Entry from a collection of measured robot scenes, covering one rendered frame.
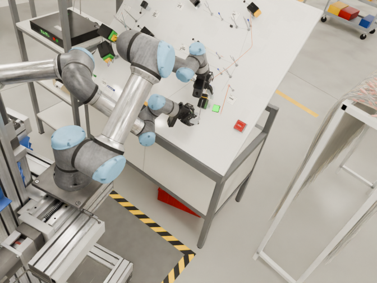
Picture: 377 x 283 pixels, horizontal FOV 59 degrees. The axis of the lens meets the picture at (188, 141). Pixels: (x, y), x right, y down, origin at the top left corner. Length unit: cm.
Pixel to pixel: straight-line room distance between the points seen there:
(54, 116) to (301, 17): 213
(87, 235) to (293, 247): 183
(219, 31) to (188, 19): 22
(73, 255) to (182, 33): 139
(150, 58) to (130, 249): 164
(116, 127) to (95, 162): 14
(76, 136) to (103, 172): 17
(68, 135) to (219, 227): 173
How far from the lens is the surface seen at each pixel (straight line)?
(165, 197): 266
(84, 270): 222
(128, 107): 115
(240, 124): 179
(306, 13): 199
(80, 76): 138
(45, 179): 139
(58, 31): 243
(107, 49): 213
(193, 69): 155
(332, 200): 325
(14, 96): 380
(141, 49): 118
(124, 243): 252
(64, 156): 121
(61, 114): 311
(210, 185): 198
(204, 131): 187
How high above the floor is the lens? 222
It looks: 43 degrees down
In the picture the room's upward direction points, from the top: 11 degrees clockwise
